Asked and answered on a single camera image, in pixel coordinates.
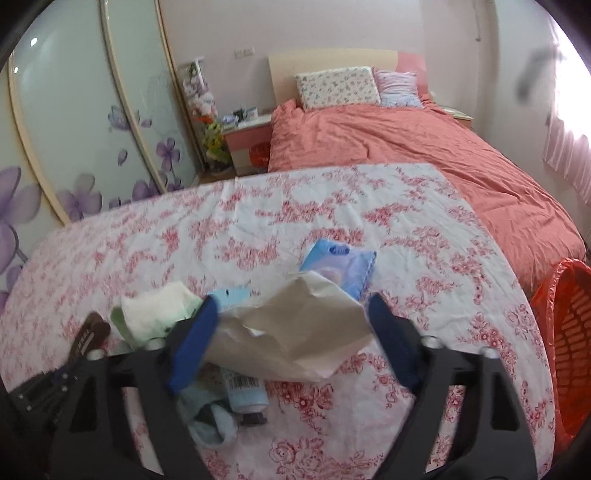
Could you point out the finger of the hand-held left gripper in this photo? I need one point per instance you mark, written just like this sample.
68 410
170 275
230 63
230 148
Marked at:
64 376

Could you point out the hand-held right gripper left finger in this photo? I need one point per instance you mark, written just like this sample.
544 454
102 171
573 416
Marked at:
194 344

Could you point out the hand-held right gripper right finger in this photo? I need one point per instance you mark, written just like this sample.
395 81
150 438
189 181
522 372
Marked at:
392 344

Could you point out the brown wrapper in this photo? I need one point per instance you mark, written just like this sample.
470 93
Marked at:
90 337

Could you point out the white green cloth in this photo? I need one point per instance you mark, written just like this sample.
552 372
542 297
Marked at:
152 311

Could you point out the small light blue packet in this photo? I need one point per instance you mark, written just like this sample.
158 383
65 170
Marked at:
228 299

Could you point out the light blue bottle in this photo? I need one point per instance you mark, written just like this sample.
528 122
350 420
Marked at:
244 392

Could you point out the light blue sock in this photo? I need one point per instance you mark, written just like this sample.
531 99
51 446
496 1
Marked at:
212 422

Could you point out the light blue tissue pack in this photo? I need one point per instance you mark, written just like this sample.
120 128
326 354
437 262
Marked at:
339 263

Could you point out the beige paper bag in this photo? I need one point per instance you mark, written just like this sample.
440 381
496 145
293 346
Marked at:
295 332

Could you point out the red plastic laundry basket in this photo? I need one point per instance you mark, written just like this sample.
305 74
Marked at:
565 350

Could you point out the floral pink tablecloth table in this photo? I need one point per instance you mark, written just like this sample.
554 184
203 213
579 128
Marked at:
277 207

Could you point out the yellow green plush toy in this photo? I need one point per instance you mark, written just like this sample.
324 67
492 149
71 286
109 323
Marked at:
216 145

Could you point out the red plastic bag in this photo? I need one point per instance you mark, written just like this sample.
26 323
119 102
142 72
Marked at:
259 154

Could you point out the bed with pink duvet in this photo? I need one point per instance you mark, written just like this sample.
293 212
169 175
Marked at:
392 138

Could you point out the pink white nightstand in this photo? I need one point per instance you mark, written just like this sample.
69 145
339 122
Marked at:
240 138

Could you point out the beige nightstand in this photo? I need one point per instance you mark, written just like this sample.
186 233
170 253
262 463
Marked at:
457 117

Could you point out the clear plush toy tube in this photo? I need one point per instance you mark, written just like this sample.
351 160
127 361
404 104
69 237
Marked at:
196 92

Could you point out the floral sliding-door wardrobe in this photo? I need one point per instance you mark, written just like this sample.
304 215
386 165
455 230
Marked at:
83 115

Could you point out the striped pink pillow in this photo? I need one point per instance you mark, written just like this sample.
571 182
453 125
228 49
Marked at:
397 87

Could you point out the pink curtain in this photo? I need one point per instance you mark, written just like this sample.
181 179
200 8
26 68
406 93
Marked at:
570 152

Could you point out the floral pillow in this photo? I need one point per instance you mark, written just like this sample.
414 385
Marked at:
337 87

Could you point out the beige pink headboard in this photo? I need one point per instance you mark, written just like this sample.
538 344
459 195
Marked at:
332 60

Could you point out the white wall socket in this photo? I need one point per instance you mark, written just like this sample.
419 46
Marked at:
244 52

